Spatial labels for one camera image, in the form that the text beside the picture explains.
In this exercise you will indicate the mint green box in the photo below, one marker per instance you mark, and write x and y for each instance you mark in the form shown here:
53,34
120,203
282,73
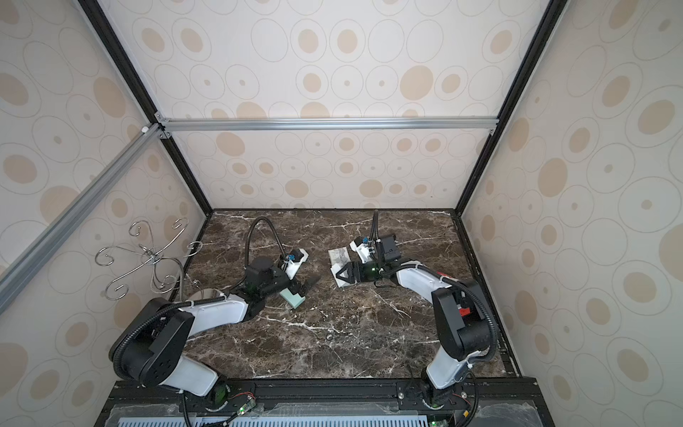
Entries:
294,300

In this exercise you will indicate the horizontal aluminium rail back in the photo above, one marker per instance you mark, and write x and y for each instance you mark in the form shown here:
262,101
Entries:
328,124

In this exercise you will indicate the silver wire jewelry stand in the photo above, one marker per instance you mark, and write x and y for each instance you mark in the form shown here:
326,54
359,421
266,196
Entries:
142,266

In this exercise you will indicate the white gift box grey bow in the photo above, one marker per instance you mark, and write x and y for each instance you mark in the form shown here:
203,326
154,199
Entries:
339,256

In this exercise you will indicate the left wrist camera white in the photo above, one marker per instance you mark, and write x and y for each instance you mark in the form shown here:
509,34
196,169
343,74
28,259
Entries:
294,261

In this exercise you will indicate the diagonal aluminium rail left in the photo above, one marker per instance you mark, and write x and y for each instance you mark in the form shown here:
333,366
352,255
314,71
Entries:
35,256

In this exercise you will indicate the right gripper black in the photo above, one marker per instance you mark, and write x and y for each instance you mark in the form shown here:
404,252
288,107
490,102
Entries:
356,271

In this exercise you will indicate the white lift-off box lid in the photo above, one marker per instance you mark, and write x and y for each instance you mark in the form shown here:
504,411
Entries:
342,276

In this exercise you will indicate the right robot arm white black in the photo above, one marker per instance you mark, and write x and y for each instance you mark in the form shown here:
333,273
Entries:
467,331

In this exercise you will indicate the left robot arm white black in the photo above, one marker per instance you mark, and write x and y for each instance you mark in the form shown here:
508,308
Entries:
150,351

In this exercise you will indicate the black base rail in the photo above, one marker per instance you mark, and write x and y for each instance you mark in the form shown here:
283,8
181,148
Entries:
333,402

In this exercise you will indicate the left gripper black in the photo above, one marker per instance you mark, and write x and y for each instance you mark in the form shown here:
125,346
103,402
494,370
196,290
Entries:
296,286

